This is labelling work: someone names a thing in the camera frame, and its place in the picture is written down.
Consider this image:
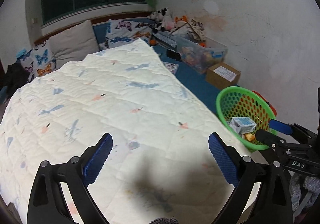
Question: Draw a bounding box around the colourful picture book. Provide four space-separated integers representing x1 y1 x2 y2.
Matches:
163 62 180 75

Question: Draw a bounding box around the beige cushion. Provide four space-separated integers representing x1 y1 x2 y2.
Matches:
49 20 99 68

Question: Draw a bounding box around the green plastic waste basket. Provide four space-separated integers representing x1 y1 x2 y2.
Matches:
215 86 277 152

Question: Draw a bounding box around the left butterfly pillow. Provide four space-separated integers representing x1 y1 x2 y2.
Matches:
17 40 57 82

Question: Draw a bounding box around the white quilted table cover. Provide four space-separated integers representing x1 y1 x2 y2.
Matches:
1 39 249 223

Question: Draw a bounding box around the clear toy storage bin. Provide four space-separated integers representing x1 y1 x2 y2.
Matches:
174 35 228 74

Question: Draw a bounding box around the right butterfly pillow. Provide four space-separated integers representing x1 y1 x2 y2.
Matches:
93 19 152 50

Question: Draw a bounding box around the brown cardboard box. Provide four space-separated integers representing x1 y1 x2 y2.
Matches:
206 62 241 90

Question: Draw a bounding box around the butterfly pillow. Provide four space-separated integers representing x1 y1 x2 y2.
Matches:
17 40 57 82
93 19 152 50

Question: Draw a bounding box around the black clothing pile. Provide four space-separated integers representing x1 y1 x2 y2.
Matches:
1 63 30 99

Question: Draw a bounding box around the blue white milk carton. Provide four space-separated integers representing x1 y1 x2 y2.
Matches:
229 117 257 135

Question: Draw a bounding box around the red plastic stool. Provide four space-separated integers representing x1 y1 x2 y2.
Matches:
252 91 277 116

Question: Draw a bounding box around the cow plush toy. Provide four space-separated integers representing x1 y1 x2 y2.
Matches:
148 8 175 33

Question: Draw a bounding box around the orange peel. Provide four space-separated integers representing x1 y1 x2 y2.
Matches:
243 133 256 142

